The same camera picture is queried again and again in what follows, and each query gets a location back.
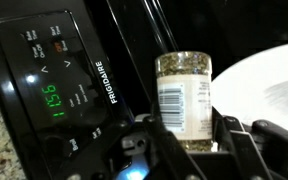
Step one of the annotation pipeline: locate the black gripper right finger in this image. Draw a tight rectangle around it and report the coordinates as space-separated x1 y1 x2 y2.
217 115 288 180

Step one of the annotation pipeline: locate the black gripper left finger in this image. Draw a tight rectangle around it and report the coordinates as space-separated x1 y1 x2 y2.
63 114 207 180

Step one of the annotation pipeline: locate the glass herb spice bottle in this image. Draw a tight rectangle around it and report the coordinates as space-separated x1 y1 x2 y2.
154 50 216 152

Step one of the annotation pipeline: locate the black electric stove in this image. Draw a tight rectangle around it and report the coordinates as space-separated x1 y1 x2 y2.
0 0 288 180

